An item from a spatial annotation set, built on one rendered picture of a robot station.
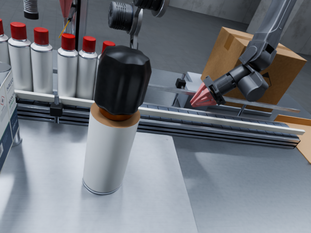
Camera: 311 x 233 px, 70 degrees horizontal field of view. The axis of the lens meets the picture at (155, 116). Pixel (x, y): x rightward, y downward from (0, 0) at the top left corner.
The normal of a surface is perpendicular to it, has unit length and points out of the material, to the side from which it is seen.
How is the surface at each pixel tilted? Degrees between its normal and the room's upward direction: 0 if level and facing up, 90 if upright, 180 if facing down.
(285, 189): 0
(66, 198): 0
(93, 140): 90
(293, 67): 90
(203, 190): 0
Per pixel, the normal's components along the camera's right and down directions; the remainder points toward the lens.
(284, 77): 0.13, 0.61
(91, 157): -0.63, 0.31
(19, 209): 0.26, -0.78
